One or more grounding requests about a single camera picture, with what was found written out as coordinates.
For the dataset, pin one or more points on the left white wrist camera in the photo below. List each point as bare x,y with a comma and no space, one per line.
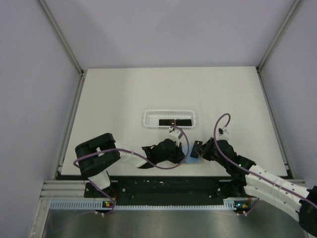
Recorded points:
175,135

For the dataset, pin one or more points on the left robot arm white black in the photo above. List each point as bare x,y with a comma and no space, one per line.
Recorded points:
96,155

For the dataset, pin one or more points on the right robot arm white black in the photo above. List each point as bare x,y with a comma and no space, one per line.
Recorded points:
297,201

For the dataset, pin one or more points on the left aluminium frame post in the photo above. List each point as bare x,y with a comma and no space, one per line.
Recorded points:
60,35

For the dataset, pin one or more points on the aluminium frame post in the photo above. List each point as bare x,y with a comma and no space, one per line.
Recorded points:
60,35
291,13

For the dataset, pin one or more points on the white slotted cable duct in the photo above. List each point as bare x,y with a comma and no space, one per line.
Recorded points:
101,205

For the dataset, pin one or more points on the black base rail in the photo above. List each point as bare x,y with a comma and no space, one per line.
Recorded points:
172,190

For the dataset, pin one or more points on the white plastic basket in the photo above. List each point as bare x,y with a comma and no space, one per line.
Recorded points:
151,117

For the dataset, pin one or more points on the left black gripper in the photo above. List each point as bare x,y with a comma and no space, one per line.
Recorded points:
179,155

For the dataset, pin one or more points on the beige card holder wallet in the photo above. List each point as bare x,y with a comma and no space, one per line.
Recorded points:
191,160

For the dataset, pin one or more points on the right aluminium frame post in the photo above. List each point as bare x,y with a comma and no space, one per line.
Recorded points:
291,13

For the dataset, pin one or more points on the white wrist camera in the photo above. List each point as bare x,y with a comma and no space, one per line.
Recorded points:
175,135
223,132

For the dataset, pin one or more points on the black card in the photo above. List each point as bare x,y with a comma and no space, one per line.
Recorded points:
166,122
194,153
183,122

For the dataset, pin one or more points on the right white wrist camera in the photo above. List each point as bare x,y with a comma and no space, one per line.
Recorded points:
223,132

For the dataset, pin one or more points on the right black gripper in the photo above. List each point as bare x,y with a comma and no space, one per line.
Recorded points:
203,149

